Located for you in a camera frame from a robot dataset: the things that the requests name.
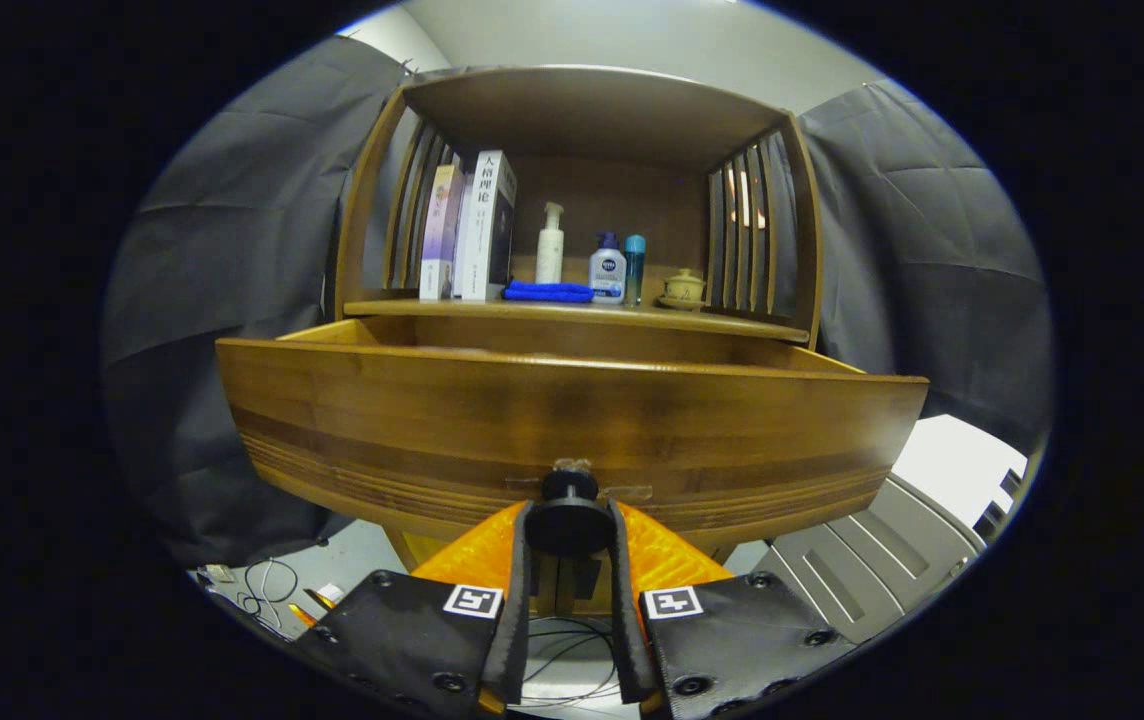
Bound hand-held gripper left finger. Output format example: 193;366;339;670
290;500;536;719

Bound purple book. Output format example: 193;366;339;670
419;164;473;301

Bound thin looped cable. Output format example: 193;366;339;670
232;556;303;633

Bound blue folded towel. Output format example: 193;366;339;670
502;280;595;304

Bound grey ribbed plastic panel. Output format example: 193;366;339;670
752;475;988;646

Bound wooden cabinet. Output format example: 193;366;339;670
335;65;825;616

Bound thick white book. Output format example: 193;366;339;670
461;150;518;302

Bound white bottle with blue cap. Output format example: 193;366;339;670
588;232;627;305

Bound slim teal bottle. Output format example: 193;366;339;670
624;234;647;307

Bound yellow lidded tea cup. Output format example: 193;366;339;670
657;268;708;312

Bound black drawer knob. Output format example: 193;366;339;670
526;460;617;559

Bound black cables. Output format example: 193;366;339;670
522;615;623;711

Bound wooden drawer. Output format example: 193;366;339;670
215;318;931;546

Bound wooden countertop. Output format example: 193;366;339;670
344;290;811;343

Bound white pump bottle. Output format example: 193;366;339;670
535;201;566;285

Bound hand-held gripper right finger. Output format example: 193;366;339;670
606;498;858;719

